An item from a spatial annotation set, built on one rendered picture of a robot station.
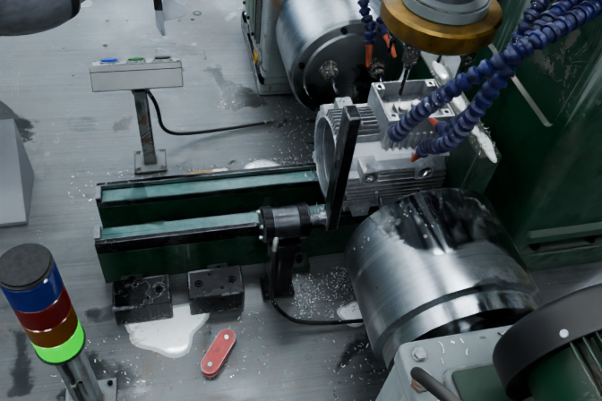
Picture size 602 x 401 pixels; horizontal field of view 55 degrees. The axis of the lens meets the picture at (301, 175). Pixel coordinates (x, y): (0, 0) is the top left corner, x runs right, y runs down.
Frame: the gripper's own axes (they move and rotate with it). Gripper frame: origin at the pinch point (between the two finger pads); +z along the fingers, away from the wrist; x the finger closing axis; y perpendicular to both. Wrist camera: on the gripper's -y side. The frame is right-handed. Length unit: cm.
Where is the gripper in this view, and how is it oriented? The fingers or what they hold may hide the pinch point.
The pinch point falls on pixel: (159, 29)
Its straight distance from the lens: 117.4
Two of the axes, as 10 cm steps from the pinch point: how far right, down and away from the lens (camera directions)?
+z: 0.2, 9.5, 3.2
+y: 9.7, -0.9, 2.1
